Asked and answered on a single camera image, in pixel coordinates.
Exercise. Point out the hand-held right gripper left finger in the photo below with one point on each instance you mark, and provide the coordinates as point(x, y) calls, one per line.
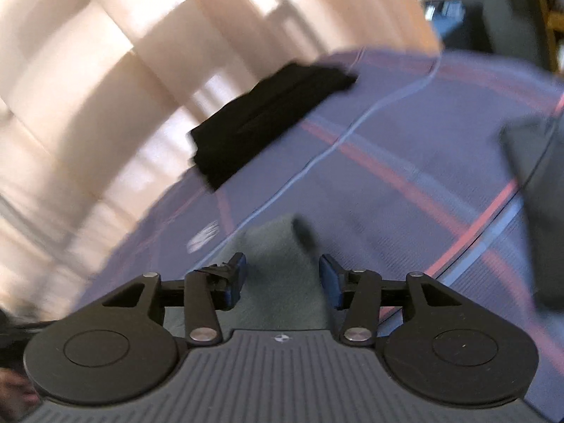
point(235, 280)

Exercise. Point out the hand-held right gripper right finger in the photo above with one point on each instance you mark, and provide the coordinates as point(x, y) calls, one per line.
point(330, 280)

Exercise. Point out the grey-green fleece pants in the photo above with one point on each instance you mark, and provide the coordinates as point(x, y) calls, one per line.
point(282, 273)

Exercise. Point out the blue plaid bed sheet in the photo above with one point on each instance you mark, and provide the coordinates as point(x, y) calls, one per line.
point(396, 163)

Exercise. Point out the black folded cloth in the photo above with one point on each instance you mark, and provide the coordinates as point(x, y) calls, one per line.
point(264, 119)

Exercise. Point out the sheer cream curtain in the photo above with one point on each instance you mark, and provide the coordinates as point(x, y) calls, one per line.
point(110, 97)

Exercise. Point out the black smartphone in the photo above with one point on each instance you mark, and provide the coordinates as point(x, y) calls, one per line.
point(544, 194)

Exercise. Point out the peach drape curtain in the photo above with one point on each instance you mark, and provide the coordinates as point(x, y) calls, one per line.
point(352, 4)

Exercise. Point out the yellow wooden frame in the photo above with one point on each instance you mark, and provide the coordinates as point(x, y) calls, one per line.
point(550, 9)

